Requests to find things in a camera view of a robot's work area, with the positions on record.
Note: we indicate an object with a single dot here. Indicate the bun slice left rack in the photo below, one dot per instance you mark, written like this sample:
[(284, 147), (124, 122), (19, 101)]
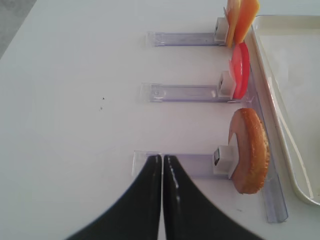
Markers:
[(253, 150)]

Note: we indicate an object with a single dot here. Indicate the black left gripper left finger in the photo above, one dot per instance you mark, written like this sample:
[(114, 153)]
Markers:
[(136, 214)]

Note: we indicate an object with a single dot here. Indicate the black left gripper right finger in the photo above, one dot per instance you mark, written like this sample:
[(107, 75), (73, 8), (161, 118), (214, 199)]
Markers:
[(189, 215)]

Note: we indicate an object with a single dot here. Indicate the white pusher block left bun lane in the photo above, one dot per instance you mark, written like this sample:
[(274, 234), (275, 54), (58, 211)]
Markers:
[(226, 158)]

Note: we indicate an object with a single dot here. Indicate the cream plastic tray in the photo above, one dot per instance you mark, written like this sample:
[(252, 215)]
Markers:
[(288, 48)]

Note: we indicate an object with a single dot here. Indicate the white pusher block cheese lane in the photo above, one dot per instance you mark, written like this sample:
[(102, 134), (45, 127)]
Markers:
[(221, 30)]

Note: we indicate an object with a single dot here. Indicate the white pusher block tomato lane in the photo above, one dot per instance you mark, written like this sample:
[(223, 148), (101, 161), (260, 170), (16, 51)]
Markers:
[(226, 86)]

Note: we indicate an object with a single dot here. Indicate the rear orange cheese slice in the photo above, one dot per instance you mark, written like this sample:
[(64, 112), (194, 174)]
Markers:
[(232, 12)]

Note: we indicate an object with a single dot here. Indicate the clear acrylic left rack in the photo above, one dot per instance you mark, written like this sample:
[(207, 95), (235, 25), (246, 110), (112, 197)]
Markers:
[(200, 166)]

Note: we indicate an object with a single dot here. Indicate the red tomato slice in rack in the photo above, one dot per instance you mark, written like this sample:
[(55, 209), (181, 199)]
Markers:
[(240, 63)]

